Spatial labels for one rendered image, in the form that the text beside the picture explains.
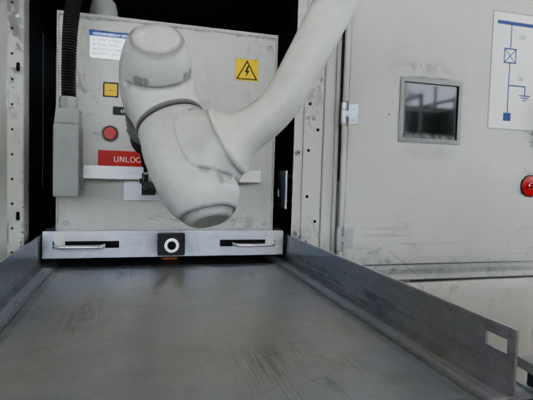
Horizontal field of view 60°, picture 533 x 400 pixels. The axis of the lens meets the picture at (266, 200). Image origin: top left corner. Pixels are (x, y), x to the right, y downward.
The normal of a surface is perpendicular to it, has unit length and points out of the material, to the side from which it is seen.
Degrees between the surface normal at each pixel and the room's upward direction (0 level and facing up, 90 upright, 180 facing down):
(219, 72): 90
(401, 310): 90
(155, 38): 59
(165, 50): 64
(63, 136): 90
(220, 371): 0
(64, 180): 90
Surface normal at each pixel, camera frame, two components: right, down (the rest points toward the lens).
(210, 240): 0.27, 0.06
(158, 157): -0.52, -0.08
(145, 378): 0.03, -1.00
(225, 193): 0.66, 0.04
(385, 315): -0.96, -0.01
